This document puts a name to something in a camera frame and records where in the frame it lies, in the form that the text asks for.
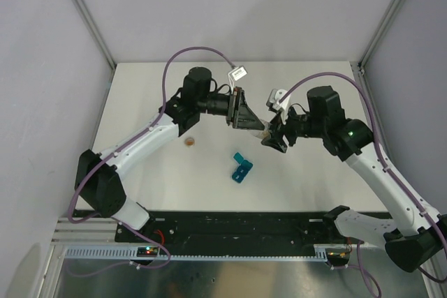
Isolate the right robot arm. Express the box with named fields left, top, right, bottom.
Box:
left=261, top=86, right=446, bottom=272

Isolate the aluminium frame post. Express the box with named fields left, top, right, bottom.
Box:
left=358, top=0, right=423, bottom=70
left=52, top=0, right=117, bottom=70

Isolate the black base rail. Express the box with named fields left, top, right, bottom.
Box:
left=115, top=211, right=346, bottom=257

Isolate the teal weekly pill organizer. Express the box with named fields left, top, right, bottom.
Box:
left=231, top=152, right=253, bottom=184

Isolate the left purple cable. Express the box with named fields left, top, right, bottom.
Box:
left=66, top=45, right=237, bottom=225

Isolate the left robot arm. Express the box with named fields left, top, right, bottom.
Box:
left=75, top=66, right=265, bottom=241

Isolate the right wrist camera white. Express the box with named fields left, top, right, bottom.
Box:
left=266, top=89, right=290, bottom=124

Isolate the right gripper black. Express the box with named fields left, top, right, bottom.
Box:
left=261, top=103, right=326, bottom=153

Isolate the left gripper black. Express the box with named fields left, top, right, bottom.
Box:
left=197, top=88, right=264, bottom=132

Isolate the gold bottle cap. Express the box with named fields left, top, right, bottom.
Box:
left=184, top=137, right=196, bottom=147

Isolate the right aluminium frame post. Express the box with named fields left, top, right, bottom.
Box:
left=358, top=0, right=423, bottom=70

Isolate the left aluminium frame post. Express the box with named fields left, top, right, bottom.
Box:
left=52, top=0, right=117, bottom=70

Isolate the grey slotted cable duct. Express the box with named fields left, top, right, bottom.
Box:
left=62, top=246, right=345, bottom=262

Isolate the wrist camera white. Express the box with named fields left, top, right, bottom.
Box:
left=228, top=66, right=247, bottom=91
left=266, top=89, right=290, bottom=124

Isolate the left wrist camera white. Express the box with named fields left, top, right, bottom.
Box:
left=228, top=66, right=247, bottom=91

